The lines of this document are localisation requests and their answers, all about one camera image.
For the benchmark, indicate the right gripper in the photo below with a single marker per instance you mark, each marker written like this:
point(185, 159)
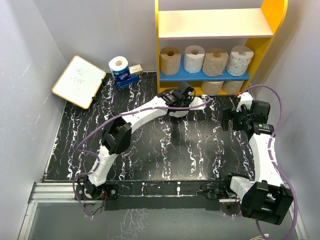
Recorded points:
point(227, 116)

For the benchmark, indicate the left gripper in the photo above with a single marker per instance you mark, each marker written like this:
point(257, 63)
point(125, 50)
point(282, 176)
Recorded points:
point(188, 101)

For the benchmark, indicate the brown roll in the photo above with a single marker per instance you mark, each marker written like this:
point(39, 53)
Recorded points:
point(170, 60)
point(215, 61)
point(232, 87)
point(211, 88)

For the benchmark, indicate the brown roll front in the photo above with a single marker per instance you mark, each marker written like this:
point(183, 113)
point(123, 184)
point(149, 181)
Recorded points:
point(170, 60)

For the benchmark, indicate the white dotted paper roll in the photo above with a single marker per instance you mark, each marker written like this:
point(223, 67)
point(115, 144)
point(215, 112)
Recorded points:
point(239, 60)

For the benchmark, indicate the white roll sideways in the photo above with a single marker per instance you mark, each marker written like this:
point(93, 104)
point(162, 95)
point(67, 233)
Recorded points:
point(178, 113)

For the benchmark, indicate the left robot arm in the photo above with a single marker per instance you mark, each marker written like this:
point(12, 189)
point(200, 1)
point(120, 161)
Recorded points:
point(117, 131)

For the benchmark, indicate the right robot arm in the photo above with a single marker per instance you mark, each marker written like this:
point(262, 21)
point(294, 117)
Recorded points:
point(266, 199)

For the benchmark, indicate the yellow shelf unit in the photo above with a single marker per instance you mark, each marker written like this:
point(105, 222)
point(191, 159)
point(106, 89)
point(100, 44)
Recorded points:
point(259, 26)

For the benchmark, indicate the blue stapler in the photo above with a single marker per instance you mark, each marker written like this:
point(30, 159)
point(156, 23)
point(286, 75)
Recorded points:
point(133, 79)

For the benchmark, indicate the small beige carton box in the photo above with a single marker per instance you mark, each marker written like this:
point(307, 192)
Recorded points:
point(136, 69)

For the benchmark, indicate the blue box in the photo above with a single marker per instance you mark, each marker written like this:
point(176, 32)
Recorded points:
point(121, 75)

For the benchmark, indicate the small whiteboard wooden frame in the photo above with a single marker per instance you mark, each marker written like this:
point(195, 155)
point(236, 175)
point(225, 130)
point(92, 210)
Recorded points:
point(79, 82)

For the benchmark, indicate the aluminium rail frame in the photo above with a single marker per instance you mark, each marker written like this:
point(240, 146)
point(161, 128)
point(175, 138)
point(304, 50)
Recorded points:
point(171, 162)

